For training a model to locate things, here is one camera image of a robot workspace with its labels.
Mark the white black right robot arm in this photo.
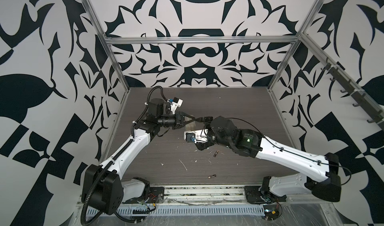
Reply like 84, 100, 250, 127
184, 117, 342, 203

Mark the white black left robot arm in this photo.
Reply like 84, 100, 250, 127
81, 98, 188, 215

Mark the small green circuit board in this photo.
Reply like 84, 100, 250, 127
262, 208, 282, 222

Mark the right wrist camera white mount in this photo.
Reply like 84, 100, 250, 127
184, 130, 206, 144

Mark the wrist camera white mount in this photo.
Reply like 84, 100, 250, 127
184, 130, 206, 144
168, 98, 183, 110

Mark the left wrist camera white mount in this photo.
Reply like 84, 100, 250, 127
168, 98, 183, 110

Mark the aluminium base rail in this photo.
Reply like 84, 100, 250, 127
154, 184, 247, 204

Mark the white slotted cable duct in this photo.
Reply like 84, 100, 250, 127
86, 203, 266, 217

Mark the black corrugated cable conduit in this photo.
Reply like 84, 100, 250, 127
79, 153, 127, 226

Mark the aluminium cage frame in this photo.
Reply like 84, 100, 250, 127
74, 0, 384, 185

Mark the grey wall hook rail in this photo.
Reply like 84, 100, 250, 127
321, 58, 384, 131

